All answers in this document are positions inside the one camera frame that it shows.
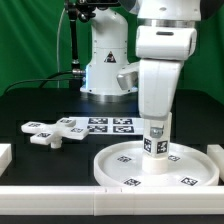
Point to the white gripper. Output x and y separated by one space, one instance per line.
162 52

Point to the white cross-shaped table base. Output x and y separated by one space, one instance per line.
52 134

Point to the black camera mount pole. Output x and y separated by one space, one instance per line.
74 33

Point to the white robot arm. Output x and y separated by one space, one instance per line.
155 13

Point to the white round table top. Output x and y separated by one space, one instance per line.
125 164

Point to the white front barrier rail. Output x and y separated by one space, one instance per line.
99 201

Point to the white left barrier block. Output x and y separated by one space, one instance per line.
5 157

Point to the white marker sheet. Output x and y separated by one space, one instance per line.
111 125

